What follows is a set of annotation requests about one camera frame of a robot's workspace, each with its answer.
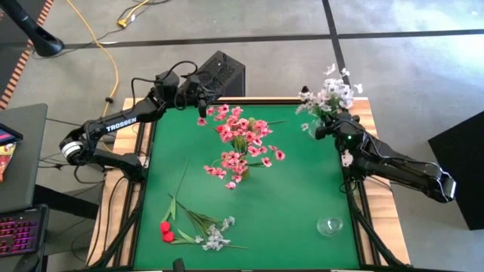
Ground white artificial flower spray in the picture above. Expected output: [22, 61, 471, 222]
[168, 193, 237, 252]
[296, 63, 364, 132]

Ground green table mat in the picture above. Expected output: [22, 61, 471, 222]
[134, 104, 360, 270]

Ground dark tablet device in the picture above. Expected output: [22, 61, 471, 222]
[0, 122, 23, 147]

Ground grey desk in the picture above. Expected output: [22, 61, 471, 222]
[0, 104, 48, 215]

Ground yellow cable plug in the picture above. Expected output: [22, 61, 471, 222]
[116, 0, 152, 29]

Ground black mat orange stripes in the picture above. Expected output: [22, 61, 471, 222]
[0, 0, 54, 110]

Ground clear ribbed glass vase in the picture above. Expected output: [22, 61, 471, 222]
[308, 119, 326, 139]

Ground pink artificial flower spray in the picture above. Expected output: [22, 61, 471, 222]
[197, 104, 265, 178]
[203, 113, 287, 190]

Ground clear round glass vase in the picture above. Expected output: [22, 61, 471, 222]
[316, 218, 344, 238]

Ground black computer tower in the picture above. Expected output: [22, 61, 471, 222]
[169, 50, 247, 98]

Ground black stand foot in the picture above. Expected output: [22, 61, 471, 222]
[0, 0, 66, 57]

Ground black floor cable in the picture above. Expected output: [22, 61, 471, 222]
[45, 117, 82, 128]

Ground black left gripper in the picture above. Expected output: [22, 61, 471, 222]
[180, 74, 224, 118]

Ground black aluminium table frame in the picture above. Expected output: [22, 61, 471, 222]
[86, 96, 413, 272]

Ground yellow extension cable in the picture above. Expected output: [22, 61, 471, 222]
[66, 0, 120, 125]

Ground colourful snack bag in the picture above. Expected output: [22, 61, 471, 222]
[0, 142, 18, 183]

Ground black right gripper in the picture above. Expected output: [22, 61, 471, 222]
[315, 113, 364, 152]

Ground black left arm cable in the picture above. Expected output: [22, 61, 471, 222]
[130, 60, 200, 111]

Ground large black box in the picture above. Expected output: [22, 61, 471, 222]
[427, 110, 484, 230]

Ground backlit black keyboard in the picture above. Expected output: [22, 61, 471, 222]
[0, 206, 49, 258]

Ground black desk foot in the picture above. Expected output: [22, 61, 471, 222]
[33, 184, 100, 221]

